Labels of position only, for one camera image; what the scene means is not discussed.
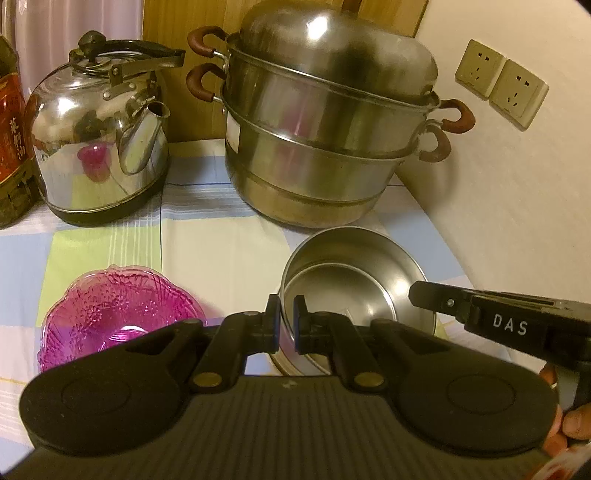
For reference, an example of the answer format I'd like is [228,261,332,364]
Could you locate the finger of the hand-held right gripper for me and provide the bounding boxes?
[409,280,478,324]

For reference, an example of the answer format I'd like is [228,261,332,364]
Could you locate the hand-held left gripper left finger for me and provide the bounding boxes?
[124,294,282,394]

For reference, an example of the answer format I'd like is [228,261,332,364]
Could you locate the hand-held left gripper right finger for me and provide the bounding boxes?
[293,295,443,389]

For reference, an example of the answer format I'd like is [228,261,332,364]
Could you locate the stainless steel bowl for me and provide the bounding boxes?
[276,226,438,377]

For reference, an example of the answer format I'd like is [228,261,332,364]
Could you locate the small pink glass bowl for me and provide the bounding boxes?
[37,264,207,374]

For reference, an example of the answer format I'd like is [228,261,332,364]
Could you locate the person's right hand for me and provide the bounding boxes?
[539,362,591,457]

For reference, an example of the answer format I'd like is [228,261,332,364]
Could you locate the pastel checked tablecloth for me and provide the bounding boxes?
[0,138,513,398]

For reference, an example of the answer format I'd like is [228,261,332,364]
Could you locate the stainless steel steamer pot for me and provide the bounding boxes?
[186,0,476,230]

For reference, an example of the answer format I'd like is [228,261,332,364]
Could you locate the stainless steel kettle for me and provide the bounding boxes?
[25,30,186,227]

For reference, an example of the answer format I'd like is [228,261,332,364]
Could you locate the large cooking oil bottle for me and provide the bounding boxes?
[0,34,40,229]

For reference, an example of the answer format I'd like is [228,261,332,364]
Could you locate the patterned curtain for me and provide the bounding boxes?
[0,0,145,84]

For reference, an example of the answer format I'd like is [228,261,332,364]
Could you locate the beige wall socket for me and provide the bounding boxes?
[455,39,507,100]
[488,59,550,131]

